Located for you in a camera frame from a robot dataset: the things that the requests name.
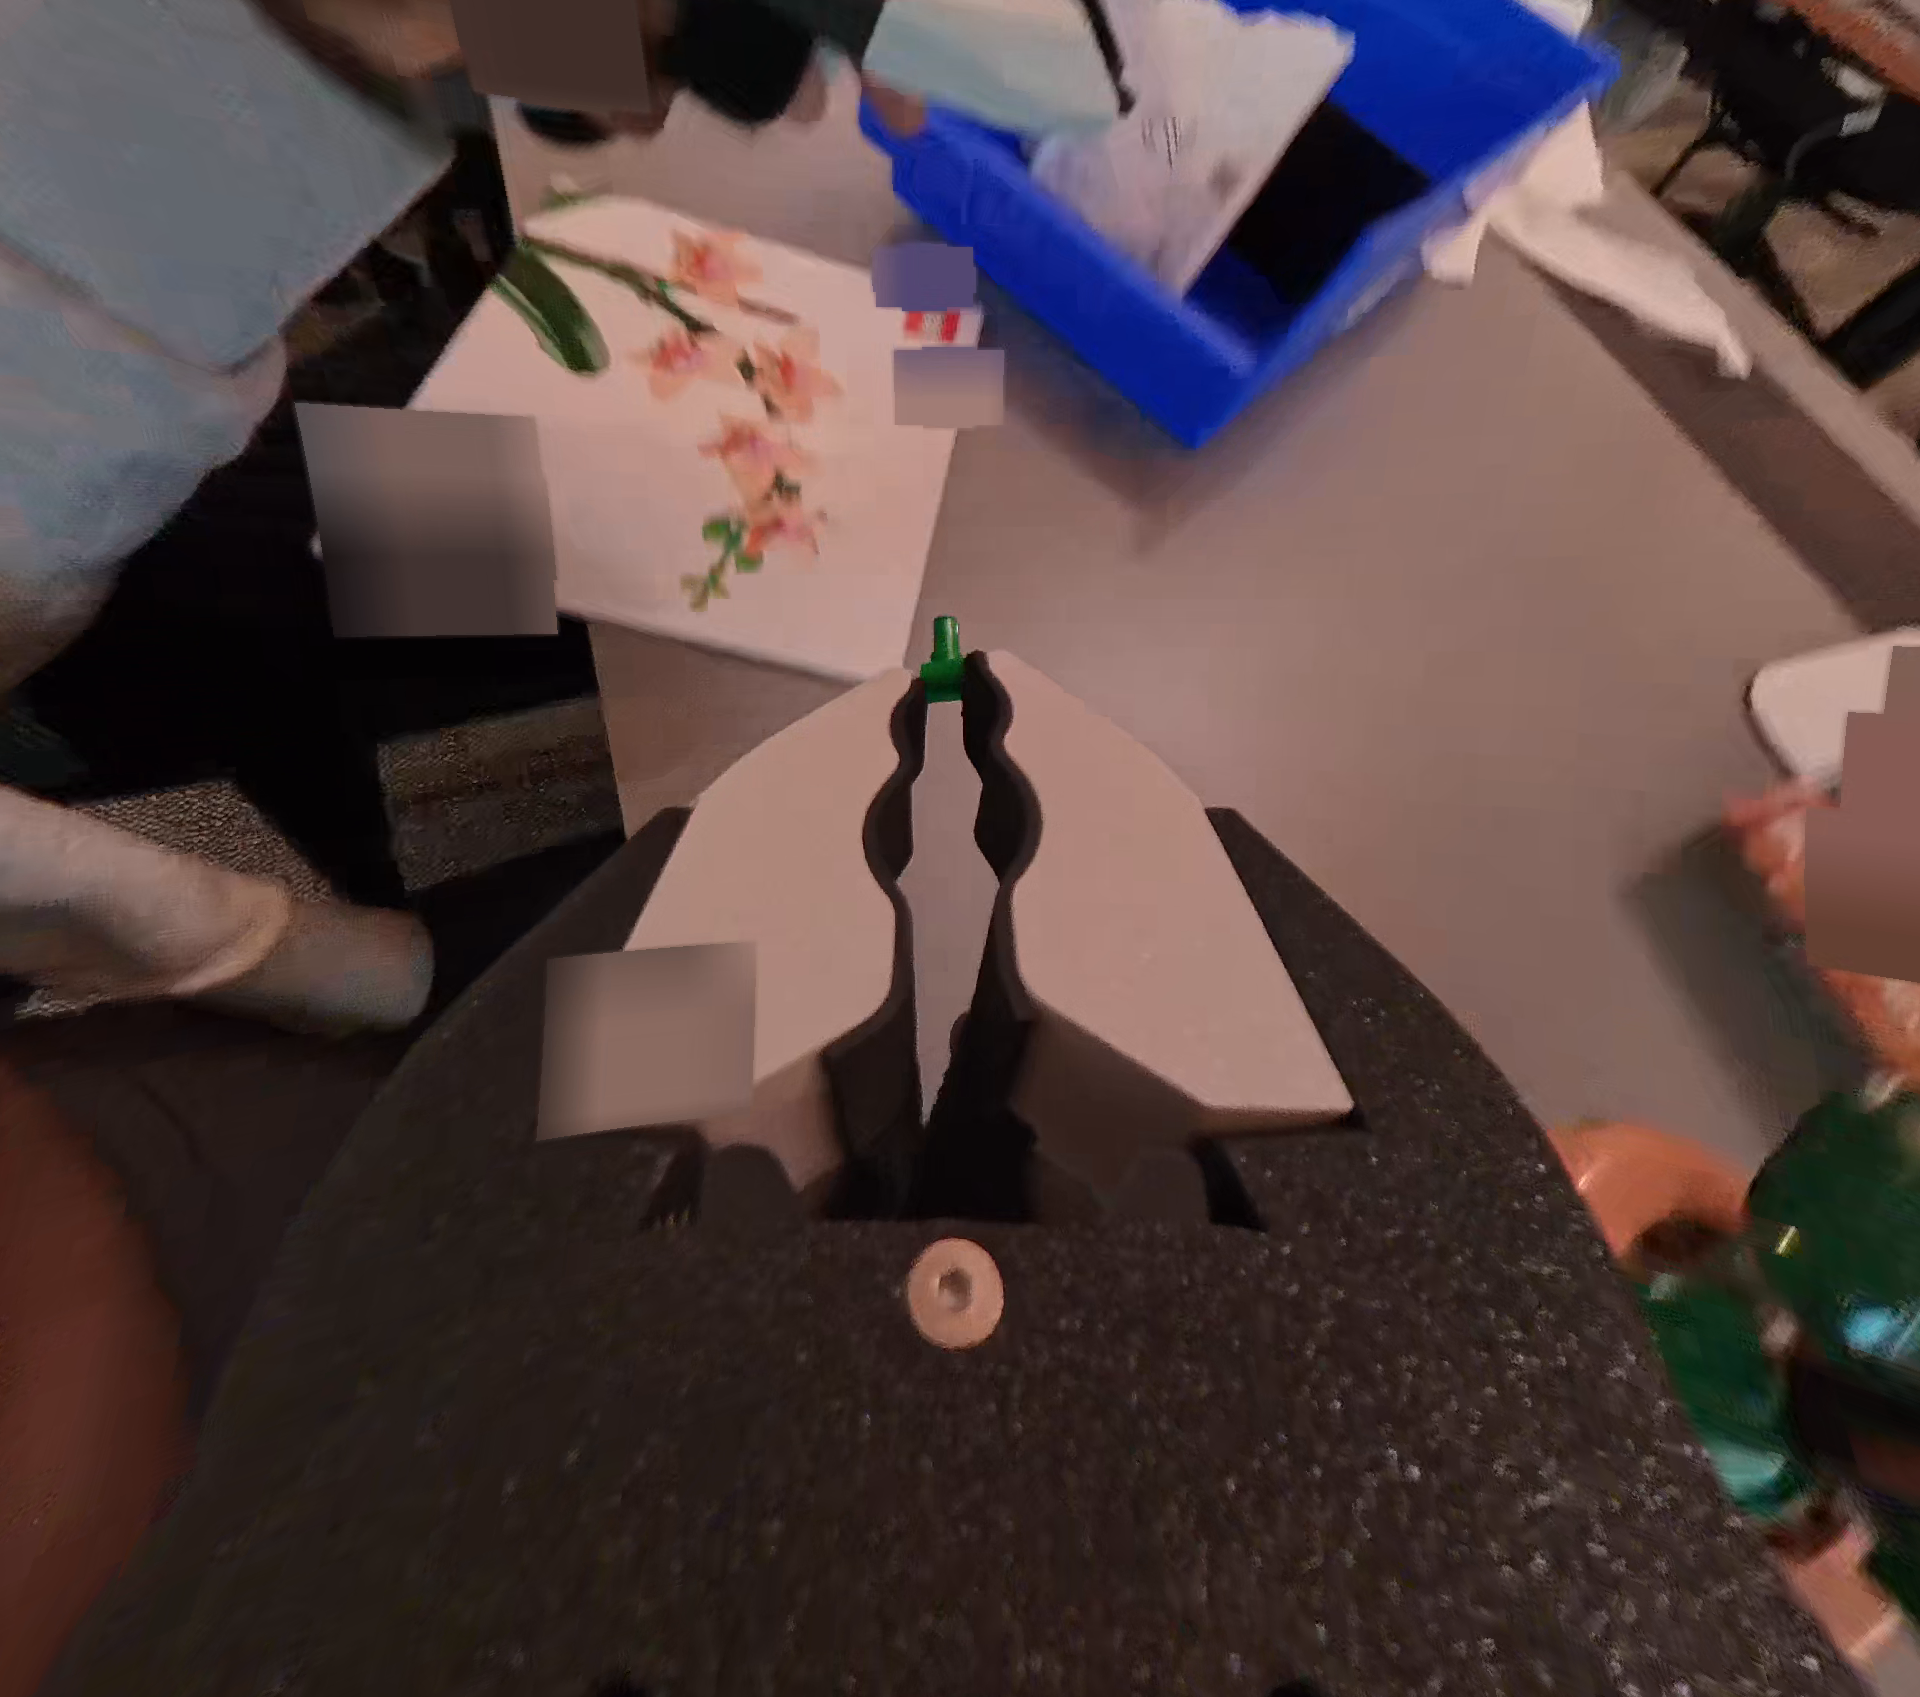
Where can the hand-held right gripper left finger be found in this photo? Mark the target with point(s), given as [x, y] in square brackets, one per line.
[781, 858]

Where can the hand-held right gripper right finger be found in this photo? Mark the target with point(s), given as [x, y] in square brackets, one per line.
[1138, 947]

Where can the small green brick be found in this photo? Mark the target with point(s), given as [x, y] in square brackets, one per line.
[941, 660]

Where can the white plastic bag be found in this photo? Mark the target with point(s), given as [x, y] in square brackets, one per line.
[1202, 96]

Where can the blue plastic bin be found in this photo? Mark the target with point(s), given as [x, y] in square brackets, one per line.
[1398, 28]

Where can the person's left forearm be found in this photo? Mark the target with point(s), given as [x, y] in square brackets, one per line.
[152, 75]

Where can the white orchid print box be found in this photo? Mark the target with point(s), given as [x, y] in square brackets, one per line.
[678, 481]

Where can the black flat box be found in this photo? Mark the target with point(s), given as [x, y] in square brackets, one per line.
[1325, 202]

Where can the peach plastic pieces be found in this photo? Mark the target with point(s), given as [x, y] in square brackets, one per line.
[1636, 1185]
[1768, 858]

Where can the person's pale shoe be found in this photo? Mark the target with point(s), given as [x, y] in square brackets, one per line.
[228, 935]

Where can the white flat sheet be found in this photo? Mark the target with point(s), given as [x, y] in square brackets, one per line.
[1801, 703]

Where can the bag of green bricks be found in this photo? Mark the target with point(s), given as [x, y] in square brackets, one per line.
[1801, 1277]

